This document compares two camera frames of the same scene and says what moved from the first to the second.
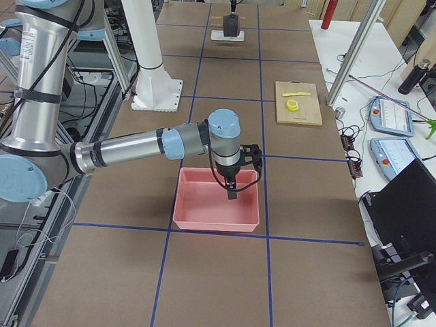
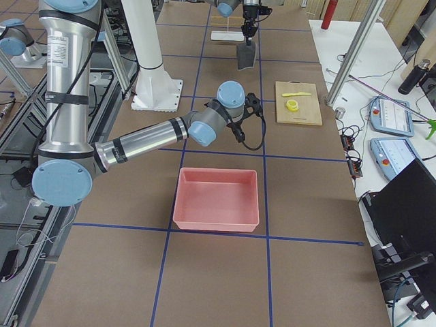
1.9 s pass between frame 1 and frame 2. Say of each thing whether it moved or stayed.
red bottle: stayed
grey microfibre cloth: moved
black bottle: stayed
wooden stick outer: stayed
